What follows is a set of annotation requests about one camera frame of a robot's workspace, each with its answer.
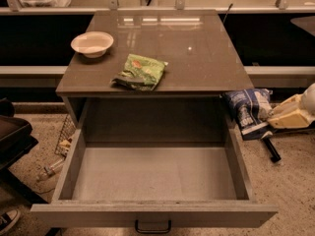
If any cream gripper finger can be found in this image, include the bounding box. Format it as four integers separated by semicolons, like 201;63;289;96
268;110;315;129
274;94;301;115

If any blue chip bag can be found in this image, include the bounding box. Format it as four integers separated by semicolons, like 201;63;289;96
222;88;273;141

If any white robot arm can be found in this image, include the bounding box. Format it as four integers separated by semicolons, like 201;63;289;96
268;83;315;129

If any green chip bag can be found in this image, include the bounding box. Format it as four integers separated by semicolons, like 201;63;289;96
111;54;168;91

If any open grey top drawer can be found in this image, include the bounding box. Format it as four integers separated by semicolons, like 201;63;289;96
31;97;279;229

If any grey drawer cabinet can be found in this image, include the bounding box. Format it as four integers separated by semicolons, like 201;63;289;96
56;10;253;120

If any black stand leg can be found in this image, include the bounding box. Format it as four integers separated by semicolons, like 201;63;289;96
263;139;282;163

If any white bowl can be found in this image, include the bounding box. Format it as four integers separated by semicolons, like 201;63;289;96
71;31;114;58

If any clear plastic bottle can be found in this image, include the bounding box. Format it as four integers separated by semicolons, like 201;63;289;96
36;159;64;182

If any black chair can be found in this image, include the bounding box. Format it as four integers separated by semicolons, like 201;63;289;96
0;98;46;205

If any sneaker shoe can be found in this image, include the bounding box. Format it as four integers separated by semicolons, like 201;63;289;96
0;209;21;236

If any black drawer handle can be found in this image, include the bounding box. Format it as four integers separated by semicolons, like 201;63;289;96
134;219;172;235

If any wire mesh basket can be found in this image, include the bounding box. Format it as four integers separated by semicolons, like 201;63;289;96
54;115;76;156

